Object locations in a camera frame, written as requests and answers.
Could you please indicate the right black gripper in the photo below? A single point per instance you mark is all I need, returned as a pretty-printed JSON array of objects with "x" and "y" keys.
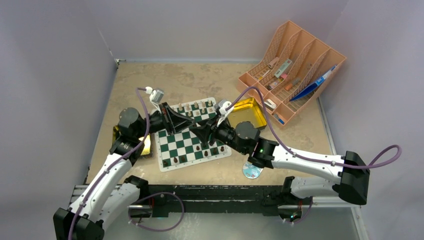
[{"x": 205, "y": 131}]

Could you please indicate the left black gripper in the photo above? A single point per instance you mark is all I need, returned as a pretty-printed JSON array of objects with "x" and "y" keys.
[{"x": 176, "y": 122}]

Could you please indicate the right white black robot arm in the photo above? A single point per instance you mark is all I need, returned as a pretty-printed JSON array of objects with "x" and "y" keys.
[{"x": 344, "y": 176}]

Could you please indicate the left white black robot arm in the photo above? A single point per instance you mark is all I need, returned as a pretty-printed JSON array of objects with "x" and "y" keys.
[{"x": 89, "y": 216}]

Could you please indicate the white chess pieces row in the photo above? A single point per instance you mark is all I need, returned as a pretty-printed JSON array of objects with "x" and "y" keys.
[{"x": 197, "y": 110}]

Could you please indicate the green white chess board mat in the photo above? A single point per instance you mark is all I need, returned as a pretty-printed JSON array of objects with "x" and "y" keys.
[{"x": 170, "y": 146}]

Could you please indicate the left gold tin tray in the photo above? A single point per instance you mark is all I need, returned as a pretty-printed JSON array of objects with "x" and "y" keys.
[{"x": 145, "y": 145}]

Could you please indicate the gold tin tray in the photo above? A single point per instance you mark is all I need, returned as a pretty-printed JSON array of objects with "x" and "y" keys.
[
  {"x": 248, "y": 110},
  {"x": 145, "y": 145}
]

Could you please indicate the right gold tin tray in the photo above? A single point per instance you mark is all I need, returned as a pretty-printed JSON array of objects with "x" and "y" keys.
[{"x": 248, "y": 110}]

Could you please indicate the blue packaged toy blister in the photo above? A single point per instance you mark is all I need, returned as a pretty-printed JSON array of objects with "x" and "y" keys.
[{"x": 251, "y": 171}]

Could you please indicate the white stapler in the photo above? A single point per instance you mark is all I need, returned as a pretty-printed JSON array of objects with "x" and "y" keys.
[{"x": 270, "y": 104}]

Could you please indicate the teal white box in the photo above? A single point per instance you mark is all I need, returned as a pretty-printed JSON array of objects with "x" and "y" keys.
[{"x": 284, "y": 68}]

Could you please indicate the peach plastic file organizer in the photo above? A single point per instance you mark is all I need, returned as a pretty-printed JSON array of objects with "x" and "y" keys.
[{"x": 311, "y": 58}]

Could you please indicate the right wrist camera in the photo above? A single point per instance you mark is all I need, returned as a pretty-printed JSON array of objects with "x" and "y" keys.
[{"x": 223, "y": 110}]

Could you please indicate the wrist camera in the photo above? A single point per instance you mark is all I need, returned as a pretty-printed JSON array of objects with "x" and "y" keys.
[
  {"x": 223, "y": 110},
  {"x": 155, "y": 96}
]

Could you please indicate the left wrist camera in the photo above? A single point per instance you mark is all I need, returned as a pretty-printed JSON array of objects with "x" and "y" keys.
[{"x": 155, "y": 96}]

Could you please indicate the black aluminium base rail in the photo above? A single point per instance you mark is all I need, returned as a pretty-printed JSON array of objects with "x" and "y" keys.
[{"x": 269, "y": 200}]

